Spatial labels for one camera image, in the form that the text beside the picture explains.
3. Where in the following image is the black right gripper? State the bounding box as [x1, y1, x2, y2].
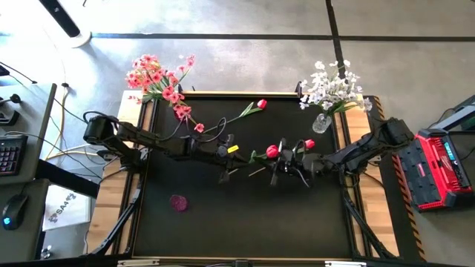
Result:
[270, 137, 326, 187]

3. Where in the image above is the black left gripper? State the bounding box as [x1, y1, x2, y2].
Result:
[191, 133, 249, 185]

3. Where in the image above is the clear faceted glass vase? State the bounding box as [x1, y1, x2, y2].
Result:
[311, 113, 333, 135]

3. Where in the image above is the pink artificial flower bunch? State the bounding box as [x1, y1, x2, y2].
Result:
[124, 53, 196, 105]
[161, 84, 207, 134]

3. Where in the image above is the purple glass vase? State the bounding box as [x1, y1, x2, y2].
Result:
[168, 194, 190, 214]

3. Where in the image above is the black power strip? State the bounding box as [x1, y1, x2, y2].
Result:
[96, 148, 120, 161]

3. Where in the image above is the black hazard-striped floor mat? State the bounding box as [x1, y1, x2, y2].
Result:
[370, 95, 428, 263]

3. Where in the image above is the black desk foot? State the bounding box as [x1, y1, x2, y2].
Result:
[35, 159, 100, 200]

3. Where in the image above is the red black power unit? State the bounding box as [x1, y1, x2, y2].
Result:
[397, 128, 475, 213]

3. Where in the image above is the white paper sheet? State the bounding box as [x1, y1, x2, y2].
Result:
[42, 184, 93, 232]

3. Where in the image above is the stand with white round base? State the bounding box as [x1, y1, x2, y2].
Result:
[38, 0, 93, 49]

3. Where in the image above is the grey office desk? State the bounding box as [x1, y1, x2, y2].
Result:
[0, 83, 57, 263]

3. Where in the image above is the black computer keyboard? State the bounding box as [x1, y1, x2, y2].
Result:
[0, 134, 29, 177]

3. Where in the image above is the black computer mouse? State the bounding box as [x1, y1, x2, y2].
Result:
[1, 193, 29, 232]

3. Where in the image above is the black knob with stalk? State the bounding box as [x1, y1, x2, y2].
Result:
[0, 93, 22, 105]

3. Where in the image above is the black aluminium table frame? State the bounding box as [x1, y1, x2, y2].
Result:
[111, 90, 400, 267]

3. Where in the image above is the black diagonal frame strut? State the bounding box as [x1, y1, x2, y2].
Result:
[91, 185, 144, 257]
[341, 185, 396, 260]

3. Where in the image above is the yellow cable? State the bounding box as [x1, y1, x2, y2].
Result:
[44, 87, 112, 161]

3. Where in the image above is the grey equipment frame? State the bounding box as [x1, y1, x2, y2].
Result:
[430, 94, 475, 131]

